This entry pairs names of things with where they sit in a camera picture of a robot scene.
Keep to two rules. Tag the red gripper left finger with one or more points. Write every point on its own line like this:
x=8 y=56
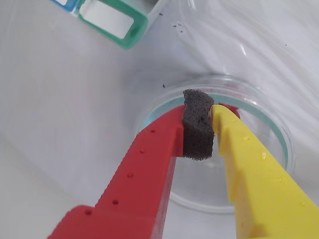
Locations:
x=139 y=179

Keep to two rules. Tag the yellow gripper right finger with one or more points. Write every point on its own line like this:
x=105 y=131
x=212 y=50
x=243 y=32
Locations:
x=264 y=189

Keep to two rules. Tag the red round candy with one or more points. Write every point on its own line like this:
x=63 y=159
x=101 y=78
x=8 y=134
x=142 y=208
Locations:
x=233 y=109

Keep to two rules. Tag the clear glass bowl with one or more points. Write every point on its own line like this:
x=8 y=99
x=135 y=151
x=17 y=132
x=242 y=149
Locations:
x=274 y=129

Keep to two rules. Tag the green weekly pill organizer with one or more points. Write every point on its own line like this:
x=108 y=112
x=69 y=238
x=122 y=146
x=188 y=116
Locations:
x=135 y=32

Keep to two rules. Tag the blue weekly pill organizer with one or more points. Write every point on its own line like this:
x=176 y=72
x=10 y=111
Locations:
x=71 y=6

